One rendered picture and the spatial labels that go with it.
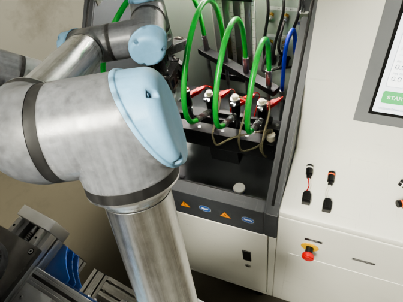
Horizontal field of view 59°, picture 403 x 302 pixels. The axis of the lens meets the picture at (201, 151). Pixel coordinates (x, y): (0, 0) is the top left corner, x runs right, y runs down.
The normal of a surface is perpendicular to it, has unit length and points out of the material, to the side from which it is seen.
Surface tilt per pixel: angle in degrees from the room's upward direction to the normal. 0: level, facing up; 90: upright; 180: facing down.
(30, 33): 90
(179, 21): 90
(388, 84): 76
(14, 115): 20
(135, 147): 72
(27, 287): 0
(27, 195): 0
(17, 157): 60
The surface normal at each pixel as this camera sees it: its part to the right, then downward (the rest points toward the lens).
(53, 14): 0.87, 0.32
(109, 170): -0.07, 0.45
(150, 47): 0.08, 0.80
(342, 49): -0.36, 0.63
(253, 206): -0.15, -0.58
